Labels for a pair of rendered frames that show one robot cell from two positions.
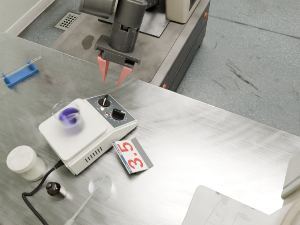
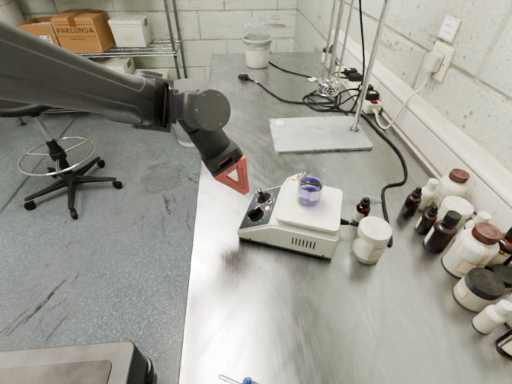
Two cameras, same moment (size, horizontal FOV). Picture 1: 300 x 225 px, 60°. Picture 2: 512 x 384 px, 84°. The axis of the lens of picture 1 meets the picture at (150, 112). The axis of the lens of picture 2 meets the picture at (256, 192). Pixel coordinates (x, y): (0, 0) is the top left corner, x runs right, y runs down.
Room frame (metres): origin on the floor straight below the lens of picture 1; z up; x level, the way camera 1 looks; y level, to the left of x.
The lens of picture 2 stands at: (0.63, 0.44, 1.24)
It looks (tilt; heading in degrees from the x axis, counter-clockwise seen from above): 42 degrees down; 234
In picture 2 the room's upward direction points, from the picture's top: straight up
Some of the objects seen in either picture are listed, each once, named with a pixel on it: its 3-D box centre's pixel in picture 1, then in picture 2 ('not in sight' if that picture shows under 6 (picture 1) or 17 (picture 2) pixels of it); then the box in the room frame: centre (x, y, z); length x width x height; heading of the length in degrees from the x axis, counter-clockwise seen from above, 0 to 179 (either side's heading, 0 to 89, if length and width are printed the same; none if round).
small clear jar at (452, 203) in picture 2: not in sight; (451, 216); (0.04, 0.35, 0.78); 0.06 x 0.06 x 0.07
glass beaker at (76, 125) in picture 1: (72, 118); (308, 186); (0.30, 0.17, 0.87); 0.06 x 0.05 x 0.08; 94
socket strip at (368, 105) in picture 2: not in sight; (355, 86); (-0.38, -0.25, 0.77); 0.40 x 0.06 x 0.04; 58
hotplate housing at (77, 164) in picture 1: (87, 129); (295, 216); (0.32, 0.16, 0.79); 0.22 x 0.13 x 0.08; 127
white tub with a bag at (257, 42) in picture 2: not in sight; (257, 41); (-0.25, -0.74, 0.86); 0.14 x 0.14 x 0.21
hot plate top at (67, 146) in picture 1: (72, 127); (310, 204); (0.30, 0.18, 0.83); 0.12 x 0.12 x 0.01; 37
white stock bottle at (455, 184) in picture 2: not in sight; (449, 190); (-0.01, 0.31, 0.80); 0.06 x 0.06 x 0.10
